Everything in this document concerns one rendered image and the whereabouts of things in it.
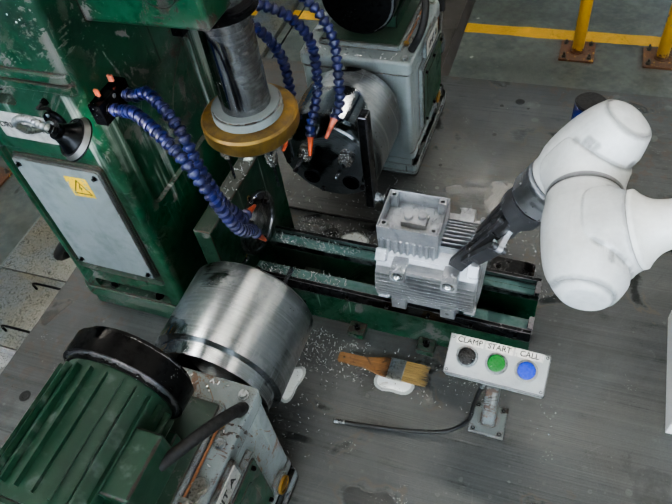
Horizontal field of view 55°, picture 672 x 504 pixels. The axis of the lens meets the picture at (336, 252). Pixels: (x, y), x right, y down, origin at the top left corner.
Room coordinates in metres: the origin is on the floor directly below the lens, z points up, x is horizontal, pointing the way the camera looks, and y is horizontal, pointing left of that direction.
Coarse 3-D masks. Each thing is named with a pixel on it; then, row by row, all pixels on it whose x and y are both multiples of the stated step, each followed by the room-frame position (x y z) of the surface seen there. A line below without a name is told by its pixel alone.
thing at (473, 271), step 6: (480, 222) 0.82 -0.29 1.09; (378, 252) 0.79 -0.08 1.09; (384, 252) 0.79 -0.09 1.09; (378, 258) 0.78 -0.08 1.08; (384, 258) 0.78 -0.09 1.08; (468, 270) 0.71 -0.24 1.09; (474, 270) 0.71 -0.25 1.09; (468, 276) 0.70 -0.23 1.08; (474, 276) 0.70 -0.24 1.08; (378, 294) 0.79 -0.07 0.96; (474, 312) 0.70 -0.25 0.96
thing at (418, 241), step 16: (400, 192) 0.88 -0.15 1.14; (384, 208) 0.85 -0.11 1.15; (400, 208) 0.87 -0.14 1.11; (432, 208) 0.85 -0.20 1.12; (448, 208) 0.83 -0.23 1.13; (384, 224) 0.81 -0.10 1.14; (400, 224) 0.83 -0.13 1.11; (416, 224) 0.81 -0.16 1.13; (432, 224) 0.81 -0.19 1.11; (384, 240) 0.80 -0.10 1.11; (400, 240) 0.79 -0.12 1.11; (416, 240) 0.77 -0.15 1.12; (432, 240) 0.76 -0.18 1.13; (432, 256) 0.76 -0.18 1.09
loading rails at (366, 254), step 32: (288, 256) 1.01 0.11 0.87; (320, 256) 0.97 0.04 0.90; (352, 256) 0.93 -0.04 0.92; (320, 288) 0.86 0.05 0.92; (352, 288) 0.84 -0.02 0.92; (512, 288) 0.77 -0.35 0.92; (352, 320) 0.83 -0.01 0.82; (384, 320) 0.79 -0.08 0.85; (416, 320) 0.75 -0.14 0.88; (448, 320) 0.72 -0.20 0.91; (480, 320) 0.70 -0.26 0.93; (512, 320) 0.69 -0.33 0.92; (416, 352) 0.72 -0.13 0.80
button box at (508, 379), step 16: (464, 336) 0.58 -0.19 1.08; (448, 352) 0.56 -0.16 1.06; (480, 352) 0.55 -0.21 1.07; (496, 352) 0.54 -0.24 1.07; (512, 352) 0.53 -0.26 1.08; (528, 352) 0.53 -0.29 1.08; (448, 368) 0.54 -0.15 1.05; (464, 368) 0.53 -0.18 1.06; (480, 368) 0.52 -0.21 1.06; (512, 368) 0.51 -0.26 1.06; (544, 368) 0.50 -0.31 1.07; (496, 384) 0.49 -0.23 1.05; (512, 384) 0.49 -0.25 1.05; (528, 384) 0.48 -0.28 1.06; (544, 384) 0.47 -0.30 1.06
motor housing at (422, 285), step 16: (448, 224) 0.81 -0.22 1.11; (464, 224) 0.81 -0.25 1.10; (448, 240) 0.78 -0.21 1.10; (464, 240) 0.77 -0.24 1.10; (400, 256) 0.78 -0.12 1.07; (416, 256) 0.77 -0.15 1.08; (448, 256) 0.75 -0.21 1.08; (384, 272) 0.77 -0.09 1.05; (416, 272) 0.74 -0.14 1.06; (432, 272) 0.74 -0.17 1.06; (464, 272) 0.72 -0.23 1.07; (480, 272) 0.80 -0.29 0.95; (384, 288) 0.76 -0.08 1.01; (400, 288) 0.75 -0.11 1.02; (416, 288) 0.73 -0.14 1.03; (432, 288) 0.72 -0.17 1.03; (464, 288) 0.70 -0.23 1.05; (480, 288) 0.77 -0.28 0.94; (432, 304) 0.72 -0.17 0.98; (448, 304) 0.70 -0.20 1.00; (464, 304) 0.69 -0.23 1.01
